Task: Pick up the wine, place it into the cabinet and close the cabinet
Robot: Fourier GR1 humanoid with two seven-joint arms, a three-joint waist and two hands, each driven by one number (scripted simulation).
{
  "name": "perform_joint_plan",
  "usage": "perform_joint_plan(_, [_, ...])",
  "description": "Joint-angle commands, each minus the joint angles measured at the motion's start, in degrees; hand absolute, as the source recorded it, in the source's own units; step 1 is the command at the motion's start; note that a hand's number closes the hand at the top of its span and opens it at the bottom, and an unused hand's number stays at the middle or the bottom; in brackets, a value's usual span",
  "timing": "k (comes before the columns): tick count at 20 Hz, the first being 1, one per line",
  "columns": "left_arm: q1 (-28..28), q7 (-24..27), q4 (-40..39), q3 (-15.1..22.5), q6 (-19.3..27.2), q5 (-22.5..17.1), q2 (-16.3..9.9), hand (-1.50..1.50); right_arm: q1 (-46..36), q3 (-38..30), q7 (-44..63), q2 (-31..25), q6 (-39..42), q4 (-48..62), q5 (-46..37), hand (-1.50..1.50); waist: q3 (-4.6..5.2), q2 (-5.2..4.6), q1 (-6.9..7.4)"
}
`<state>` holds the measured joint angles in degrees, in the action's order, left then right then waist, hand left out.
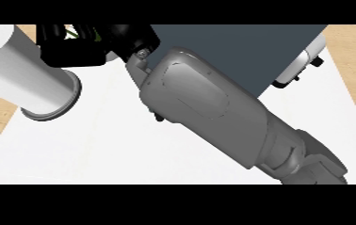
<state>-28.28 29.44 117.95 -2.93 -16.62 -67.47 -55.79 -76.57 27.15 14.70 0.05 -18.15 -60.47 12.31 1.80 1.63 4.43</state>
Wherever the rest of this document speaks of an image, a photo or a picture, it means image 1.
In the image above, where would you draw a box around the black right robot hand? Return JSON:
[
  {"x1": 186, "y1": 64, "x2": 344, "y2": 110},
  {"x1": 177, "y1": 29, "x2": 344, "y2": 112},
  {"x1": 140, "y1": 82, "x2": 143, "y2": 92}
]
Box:
[{"x1": 99, "y1": 24, "x2": 161, "y2": 64}]

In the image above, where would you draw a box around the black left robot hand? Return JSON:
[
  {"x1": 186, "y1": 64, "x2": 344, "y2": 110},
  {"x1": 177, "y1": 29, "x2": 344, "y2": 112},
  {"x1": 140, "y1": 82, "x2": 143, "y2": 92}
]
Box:
[{"x1": 35, "y1": 24, "x2": 111, "y2": 69}]

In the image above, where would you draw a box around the dark grey cabinet door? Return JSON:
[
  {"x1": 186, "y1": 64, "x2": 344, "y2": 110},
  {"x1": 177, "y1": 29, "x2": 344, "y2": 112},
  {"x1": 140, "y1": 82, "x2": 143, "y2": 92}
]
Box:
[{"x1": 149, "y1": 24, "x2": 328, "y2": 99}]

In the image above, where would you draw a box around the green object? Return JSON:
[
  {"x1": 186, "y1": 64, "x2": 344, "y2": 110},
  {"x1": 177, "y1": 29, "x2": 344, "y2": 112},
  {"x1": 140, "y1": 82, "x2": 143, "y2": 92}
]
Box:
[{"x1": 65, "y1": 27, "x2": 102, "y2": 42}]

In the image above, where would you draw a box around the white rounded appliance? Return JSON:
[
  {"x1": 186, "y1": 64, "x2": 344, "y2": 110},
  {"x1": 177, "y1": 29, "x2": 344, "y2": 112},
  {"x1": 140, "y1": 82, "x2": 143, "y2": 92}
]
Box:
[{"x1": 270, "y1": 33, "x2": 328, "y2": 89}]

